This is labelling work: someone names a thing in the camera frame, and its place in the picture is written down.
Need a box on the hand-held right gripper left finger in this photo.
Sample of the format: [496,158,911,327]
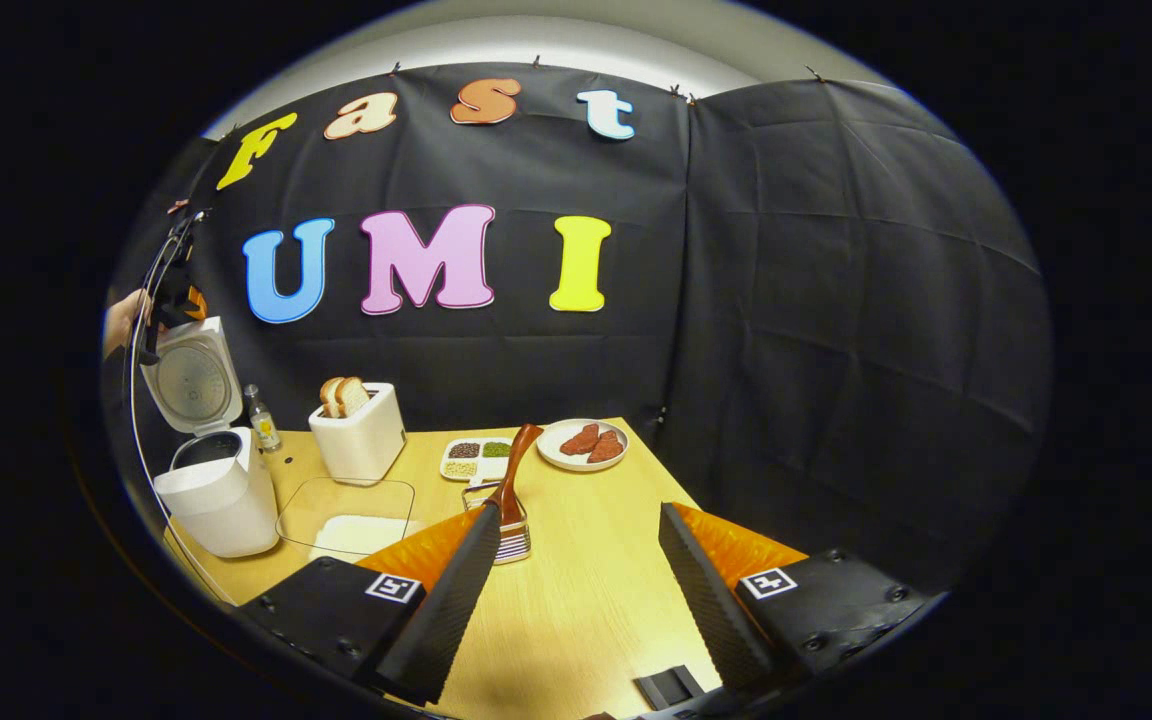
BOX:
[236,503,504,706]

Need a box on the brown wooden spoon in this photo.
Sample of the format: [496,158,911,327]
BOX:
[484,423,545,531]

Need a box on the black backdrop cloth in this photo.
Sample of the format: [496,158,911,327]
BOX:
[101,62,1052,591]

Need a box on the white round plate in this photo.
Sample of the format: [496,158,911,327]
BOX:
[536,418,630,473]

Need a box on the white divided bean dish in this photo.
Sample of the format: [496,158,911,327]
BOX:
[439,437,515,491]

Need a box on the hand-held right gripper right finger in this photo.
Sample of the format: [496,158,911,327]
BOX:
[658,502,932,696]

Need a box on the small glass bottle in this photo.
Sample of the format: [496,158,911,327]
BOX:
[243,384,283,453]

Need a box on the white toaster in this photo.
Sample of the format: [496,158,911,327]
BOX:
[308,382,407,486]

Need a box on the white rice cooker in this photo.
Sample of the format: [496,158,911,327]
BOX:
[140,317,280,559]

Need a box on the clear glass chopstick holder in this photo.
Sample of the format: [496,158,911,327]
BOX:
[462,483,533,566]

